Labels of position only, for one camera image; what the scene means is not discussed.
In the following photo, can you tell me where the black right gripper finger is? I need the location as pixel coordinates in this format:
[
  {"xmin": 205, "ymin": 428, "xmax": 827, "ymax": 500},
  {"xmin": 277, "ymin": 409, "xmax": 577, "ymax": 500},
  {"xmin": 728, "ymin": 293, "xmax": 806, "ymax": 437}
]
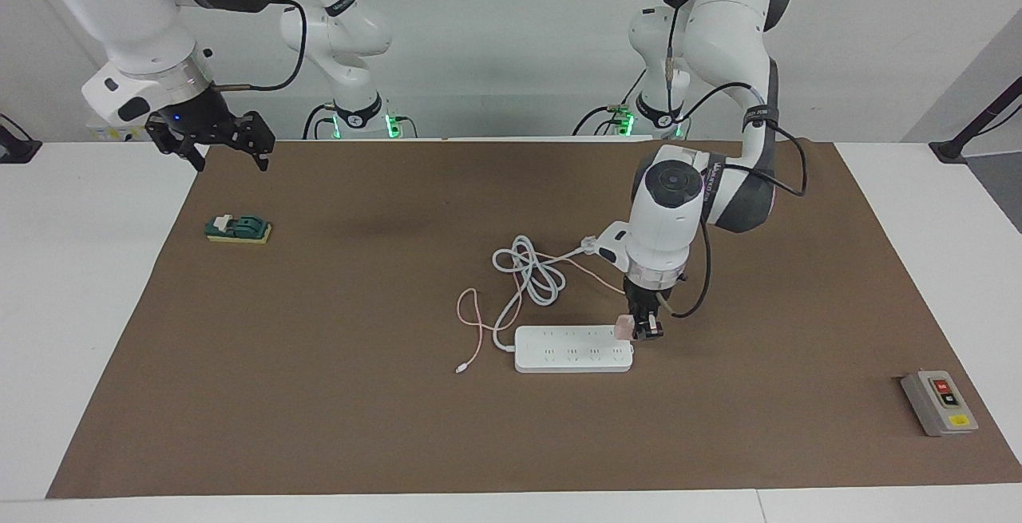
[
  {"xmin": 145, "ymin": 121, "xmax": 208, "ymax": 173},
  {"xmin": 230, "ymin": 111, "xmax": 277, "ymax": 173}
]

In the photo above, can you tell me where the thin pink charging cable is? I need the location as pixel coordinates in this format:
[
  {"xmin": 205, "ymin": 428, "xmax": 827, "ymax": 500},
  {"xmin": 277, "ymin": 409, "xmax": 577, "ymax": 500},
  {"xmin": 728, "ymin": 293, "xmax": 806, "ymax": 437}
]
[{"xmin": 455, "ymin": 252, "xmax": 632, "ymax": 374}]

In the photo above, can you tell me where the white power strip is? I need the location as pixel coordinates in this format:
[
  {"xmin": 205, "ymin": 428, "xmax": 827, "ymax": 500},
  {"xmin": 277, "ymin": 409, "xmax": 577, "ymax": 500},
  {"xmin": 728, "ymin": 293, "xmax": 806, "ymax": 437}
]
[{"xmin": 513, "ymin": 325, "xmax": 636, "ymax": 374}]

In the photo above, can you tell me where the white box with yellow labels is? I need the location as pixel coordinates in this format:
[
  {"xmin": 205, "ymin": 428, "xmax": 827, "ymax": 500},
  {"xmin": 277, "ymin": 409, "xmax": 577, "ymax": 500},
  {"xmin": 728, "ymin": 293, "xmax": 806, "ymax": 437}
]
[{"xmin": 89, "ymin": 124, "xmax": 153, "ymax": 142}]

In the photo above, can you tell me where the green fixture on yellow sponge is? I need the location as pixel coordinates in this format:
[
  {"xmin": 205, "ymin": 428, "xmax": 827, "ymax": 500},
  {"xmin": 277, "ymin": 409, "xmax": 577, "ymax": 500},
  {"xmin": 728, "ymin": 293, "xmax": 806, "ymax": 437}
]
[{"xmin": 206, "ymin": 214, "xmax": 273, "ymax": 245}]

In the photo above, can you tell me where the black table clamp stand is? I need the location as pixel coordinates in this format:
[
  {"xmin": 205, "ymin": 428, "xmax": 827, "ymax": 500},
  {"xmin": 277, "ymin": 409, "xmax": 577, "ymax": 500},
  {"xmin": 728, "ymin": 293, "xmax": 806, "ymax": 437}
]
[
  {"xmin": 0, "ymin": 113, "xmax": 42, "ymax": 164},
  {"xmin": 929, "ymin": 76, "xmax": 1022, "ymax": 164}
]

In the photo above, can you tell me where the brown table mat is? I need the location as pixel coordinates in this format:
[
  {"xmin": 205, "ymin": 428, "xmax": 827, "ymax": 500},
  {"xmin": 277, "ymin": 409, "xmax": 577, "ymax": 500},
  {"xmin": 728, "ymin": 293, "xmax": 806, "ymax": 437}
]
[{"xmin": 46, "ymin": 138, "xmax": 1022, "ymax": 500}]

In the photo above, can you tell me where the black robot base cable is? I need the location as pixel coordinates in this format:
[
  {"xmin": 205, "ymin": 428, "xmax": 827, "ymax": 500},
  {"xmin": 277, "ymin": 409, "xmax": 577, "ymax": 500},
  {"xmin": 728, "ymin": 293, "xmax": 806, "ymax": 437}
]
[
  {"xmin": 571, "ymin": 68, "xmax": 641, "ymax": 137},
  {"xmin": 302, "ymin": 102, "xmax": 336, "ymax": 141}
]

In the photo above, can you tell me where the grey-white power cord with plug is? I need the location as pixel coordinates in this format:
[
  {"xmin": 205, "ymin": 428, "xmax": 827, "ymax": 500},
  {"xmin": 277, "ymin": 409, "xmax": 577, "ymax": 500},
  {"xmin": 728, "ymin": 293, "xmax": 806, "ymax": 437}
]
[{"xmin": 491, "ymin": 235, "xmax": 600, "ymax": 353}]

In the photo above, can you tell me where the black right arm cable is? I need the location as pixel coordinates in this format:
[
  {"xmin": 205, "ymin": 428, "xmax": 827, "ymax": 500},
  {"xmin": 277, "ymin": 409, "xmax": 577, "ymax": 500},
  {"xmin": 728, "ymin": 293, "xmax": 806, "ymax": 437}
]
[{"xmin": 209, "ymin": 0, "xmax": 308, "ymax": 93}]

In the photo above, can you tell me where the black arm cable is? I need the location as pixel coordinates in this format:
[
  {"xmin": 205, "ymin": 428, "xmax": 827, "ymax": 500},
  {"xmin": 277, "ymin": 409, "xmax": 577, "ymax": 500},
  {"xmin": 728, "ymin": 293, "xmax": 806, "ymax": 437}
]
[
  {"xmin": 661, "ymin": 0, "xmax": 809, "ymax": 320},
  {"xmin": 209, "ymin": 0, "xmax": 308, "ymax": 93}
]

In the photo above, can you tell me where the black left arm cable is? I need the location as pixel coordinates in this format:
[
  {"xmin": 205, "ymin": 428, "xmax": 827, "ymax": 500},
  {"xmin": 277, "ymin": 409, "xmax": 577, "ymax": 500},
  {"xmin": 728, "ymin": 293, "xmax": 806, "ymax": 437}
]
[{"xmin": 661, "ymin": 0, "xmax": 809, "ymax": 320}]

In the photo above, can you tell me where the grey on-off switch box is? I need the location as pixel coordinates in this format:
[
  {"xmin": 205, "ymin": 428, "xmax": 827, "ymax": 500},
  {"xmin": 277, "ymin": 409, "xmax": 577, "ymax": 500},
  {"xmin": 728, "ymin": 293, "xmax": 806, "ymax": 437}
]
[{"xmin": 901, "ymin": 370, "xmax": 980, "ymax": 438}]

